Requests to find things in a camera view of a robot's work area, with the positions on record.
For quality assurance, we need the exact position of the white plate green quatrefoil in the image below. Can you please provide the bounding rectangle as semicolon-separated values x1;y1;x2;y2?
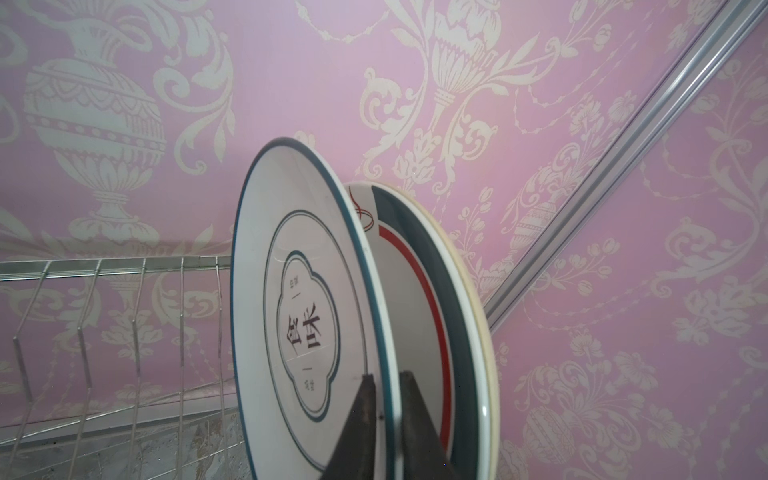
230;137;403;479

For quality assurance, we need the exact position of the white plate teal red rim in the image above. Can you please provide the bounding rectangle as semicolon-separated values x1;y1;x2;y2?
346;182;478;479

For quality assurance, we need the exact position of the plain cream plate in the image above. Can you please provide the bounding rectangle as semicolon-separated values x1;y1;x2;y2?
393;189;501;479

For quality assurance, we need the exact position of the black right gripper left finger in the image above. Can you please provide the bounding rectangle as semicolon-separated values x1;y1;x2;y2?
321;374;377;480

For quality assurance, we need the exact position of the aluminium corner post right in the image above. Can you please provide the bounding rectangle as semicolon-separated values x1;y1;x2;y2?
485;1;767;332

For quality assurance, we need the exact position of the chrome wire dish rack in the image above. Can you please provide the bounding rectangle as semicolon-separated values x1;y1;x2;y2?
1;256;251;479

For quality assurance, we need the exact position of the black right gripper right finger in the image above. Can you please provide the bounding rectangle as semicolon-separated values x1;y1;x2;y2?
399;371;459;480

